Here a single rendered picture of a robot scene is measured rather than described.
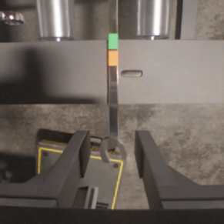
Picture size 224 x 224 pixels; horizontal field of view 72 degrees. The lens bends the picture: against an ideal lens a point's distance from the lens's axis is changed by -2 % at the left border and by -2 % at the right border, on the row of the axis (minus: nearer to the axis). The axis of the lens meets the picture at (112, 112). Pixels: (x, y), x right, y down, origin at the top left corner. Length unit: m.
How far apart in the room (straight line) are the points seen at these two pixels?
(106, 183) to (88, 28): 1.26
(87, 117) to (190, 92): 1.28
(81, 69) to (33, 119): 1.45
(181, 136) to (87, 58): 1.48
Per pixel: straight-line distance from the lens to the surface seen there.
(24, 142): 1.80
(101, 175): 1.35
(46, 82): 0.25
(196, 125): 1.66
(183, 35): 0.67
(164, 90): 0.24
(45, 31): 0.54
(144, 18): 0.52
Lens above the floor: 1.40
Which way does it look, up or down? 75 degrees down
